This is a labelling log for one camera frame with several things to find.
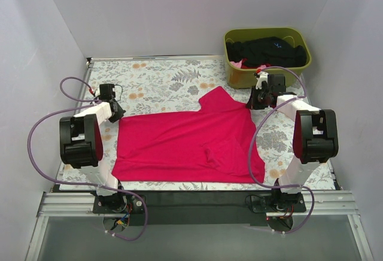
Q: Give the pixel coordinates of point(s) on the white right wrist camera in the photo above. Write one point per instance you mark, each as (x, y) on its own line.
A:
(261, 76)

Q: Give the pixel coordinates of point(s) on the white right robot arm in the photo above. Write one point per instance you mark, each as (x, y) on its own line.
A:
(315, 141)

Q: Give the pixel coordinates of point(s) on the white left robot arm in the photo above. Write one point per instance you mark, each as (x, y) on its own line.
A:
(81, 146)

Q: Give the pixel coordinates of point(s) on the green plastic laundry basket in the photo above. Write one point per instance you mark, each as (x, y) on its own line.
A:
(238, 78)

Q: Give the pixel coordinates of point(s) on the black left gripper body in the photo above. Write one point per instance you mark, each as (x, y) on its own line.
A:
(116, 112)

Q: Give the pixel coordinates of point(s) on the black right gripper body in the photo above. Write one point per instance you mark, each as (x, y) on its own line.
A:
(258, 100)

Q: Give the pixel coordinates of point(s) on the magenta t shirt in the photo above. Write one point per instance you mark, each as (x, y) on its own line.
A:
(208, 145)

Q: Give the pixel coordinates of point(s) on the pink garment in basket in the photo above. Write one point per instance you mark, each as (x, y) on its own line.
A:
(242, 66)

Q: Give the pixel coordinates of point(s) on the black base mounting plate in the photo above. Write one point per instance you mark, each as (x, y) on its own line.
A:
(218, 207)

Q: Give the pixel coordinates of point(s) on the black t shirt in basket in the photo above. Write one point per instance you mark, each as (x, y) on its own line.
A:
(270, 50)

